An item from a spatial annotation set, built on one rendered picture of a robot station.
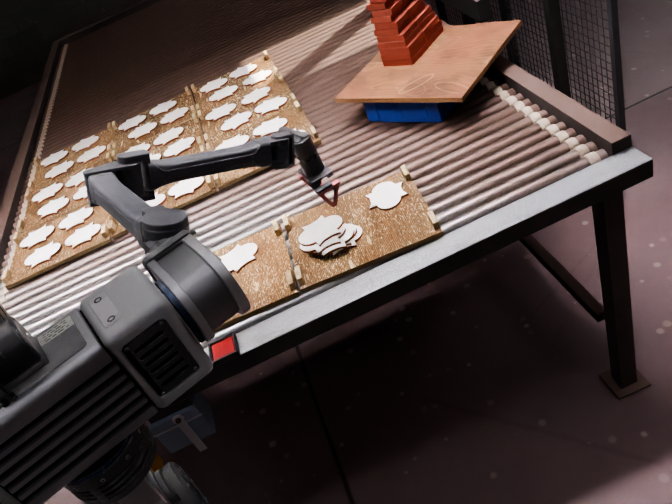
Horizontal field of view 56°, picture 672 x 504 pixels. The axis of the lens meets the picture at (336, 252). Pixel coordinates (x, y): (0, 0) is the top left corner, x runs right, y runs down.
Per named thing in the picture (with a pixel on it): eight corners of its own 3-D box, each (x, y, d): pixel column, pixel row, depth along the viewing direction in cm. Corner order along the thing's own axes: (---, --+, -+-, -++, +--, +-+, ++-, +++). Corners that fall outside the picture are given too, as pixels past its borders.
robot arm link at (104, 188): (80, 206, 140) (71, 162, 135) (140, 193, 147) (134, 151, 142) (158, 284, 107) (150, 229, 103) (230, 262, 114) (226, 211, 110)
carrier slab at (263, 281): (300, 295, 170) (298, 291, 169) (161, 355, 171) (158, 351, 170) (281, 226, 198) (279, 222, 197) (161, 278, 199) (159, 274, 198)
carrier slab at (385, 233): (444, 235, 168) (443, 230, 167) (302, 293, 170) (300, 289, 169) (407, 173, 196) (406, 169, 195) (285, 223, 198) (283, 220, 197)
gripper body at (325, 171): (314, 189, 166) (303, 166, 161) (299, 175, 174) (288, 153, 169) (335, 176, 167) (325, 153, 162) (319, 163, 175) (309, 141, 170)
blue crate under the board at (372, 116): (480, 75, 227) (474, 49, 221) (443, 124, 210) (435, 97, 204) (406, 77, 245) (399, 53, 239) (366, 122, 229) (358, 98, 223)
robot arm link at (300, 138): (295, 143, 160) (312, 131, 161) (281, 137, 165) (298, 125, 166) (305, 165, 164) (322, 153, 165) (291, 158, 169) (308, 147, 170)
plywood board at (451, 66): (522, 24, 222) (521, 19, 221) (463, 102, 196) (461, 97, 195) (401, 34, 252) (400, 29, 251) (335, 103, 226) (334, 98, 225)
